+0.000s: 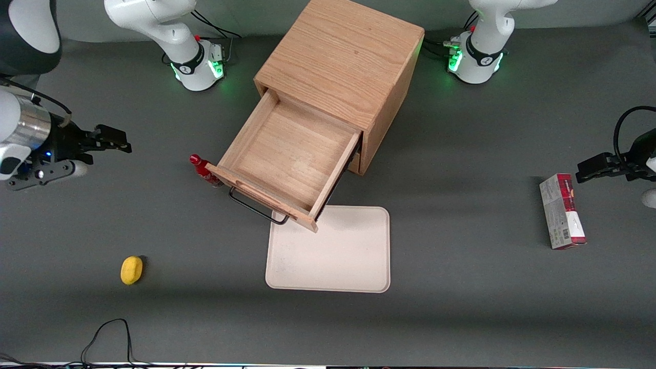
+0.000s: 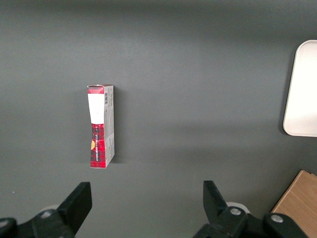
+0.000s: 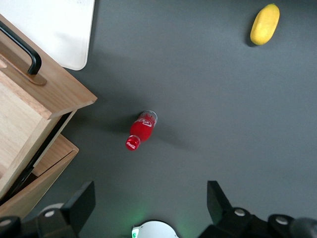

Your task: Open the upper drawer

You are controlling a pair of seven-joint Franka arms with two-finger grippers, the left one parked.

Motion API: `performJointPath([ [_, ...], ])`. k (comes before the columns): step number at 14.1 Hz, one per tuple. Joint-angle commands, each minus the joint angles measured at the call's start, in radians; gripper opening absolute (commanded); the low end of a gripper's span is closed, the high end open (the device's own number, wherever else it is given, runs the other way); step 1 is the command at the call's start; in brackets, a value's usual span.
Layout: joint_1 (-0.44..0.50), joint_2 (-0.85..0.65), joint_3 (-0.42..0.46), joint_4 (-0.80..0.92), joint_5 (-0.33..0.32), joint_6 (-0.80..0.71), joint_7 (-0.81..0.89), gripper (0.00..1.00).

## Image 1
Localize red and white carton box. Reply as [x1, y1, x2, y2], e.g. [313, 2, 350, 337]
[539, 173, 587, 250]

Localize yellow lemon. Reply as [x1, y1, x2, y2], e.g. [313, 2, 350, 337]
[120, 256, 144, 285]

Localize red soda bottle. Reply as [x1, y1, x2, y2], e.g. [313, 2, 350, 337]
[189, 154, 224, 188]

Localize beige plastic tray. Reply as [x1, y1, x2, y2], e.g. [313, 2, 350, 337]
[265, 204, 391, 294]

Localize black left arm base cables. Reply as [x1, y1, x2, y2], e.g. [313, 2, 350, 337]
[423, 13, 478, 60]

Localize black right arm base cables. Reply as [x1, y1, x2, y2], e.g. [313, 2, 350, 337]
[192, 10, 242, 65]

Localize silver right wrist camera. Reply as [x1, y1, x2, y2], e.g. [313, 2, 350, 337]
[4, 154, 95, 192]

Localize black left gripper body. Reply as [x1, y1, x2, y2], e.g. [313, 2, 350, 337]
[626, 129, 656, 181]

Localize black arm base cables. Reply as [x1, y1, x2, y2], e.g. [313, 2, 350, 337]
[423, 13, 478, 60]
[192, 10, 242, 65]

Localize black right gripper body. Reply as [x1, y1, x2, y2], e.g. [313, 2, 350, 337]
[45, 120, 99, 166]

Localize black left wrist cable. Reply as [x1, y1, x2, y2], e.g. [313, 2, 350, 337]
[613, 106, 656, 166]

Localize black cable on table edge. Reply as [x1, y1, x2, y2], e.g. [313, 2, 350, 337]
[0, 318, 154, 368]

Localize wooden drawer cabinet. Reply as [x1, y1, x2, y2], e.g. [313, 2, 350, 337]
[254, 0, 425, 176]

